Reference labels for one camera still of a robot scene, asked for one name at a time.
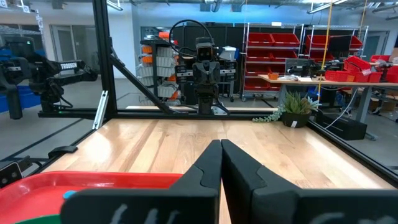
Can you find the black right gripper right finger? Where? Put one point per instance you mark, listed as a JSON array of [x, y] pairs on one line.
[[280, 205]]

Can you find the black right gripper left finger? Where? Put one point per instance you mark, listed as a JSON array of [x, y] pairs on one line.
[[161, 205]]

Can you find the blue plastic cup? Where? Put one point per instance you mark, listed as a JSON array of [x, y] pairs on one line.
[[69, 194]]

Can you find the green plastic bowl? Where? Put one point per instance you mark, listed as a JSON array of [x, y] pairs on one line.
[[43, 220]]

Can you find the red plastic tray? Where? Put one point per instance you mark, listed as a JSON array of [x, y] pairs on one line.
[[37, 193]]

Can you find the rack of white orange bins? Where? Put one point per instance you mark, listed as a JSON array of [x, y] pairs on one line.
[[163, 71]]

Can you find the metal shelf with red bins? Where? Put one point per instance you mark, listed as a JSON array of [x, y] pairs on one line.
[[270, 56], [314, 43]]

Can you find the succulent plant in black pot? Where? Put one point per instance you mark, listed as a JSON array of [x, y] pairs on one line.
[[297, 109]]

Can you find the black box on floor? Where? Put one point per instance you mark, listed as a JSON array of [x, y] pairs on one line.
[[345, 126]]

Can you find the wooden workbench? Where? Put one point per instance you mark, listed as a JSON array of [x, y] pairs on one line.
[[342, 83]]

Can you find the black monitor screen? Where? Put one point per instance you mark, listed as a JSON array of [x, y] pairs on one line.
[[339, 43]]

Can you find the red bins on workbench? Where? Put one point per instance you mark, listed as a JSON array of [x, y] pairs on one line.
[[354, 71]]

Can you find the blue storage bins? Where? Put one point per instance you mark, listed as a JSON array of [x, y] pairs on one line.
[[26, 99]]

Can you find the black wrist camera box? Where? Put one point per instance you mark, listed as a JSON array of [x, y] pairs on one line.
[[205, 51]]

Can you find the silver frame bracket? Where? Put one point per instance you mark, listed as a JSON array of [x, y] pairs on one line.
[[101, 109]]

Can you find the black rubber frame foot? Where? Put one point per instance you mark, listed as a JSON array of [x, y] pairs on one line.
[[62, 150]]

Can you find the black table-level camera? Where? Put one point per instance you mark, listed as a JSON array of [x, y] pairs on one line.
[[9, 174]]

